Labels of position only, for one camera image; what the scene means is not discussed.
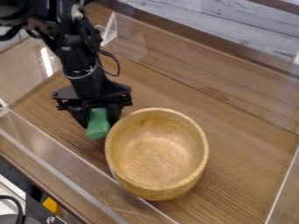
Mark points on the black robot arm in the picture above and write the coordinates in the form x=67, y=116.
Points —
x=60, y=24

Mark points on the brown wooden bowl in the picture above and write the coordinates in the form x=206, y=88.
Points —
x=158, y=152

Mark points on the green rectangular block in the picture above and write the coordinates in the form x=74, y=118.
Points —
x=98, y=124

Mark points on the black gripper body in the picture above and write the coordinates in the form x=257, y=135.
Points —
x=91, y=94

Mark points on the clear acrylic tray wall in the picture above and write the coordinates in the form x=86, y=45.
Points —
x=44, y=144

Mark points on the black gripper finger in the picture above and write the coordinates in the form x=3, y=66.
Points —
x=114, y=113
x=80, y=115

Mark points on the clear acrylic corner bracket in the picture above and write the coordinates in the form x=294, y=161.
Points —
x=108, y=31

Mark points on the yellow and black device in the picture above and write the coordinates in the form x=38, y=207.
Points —
x=46, y=213

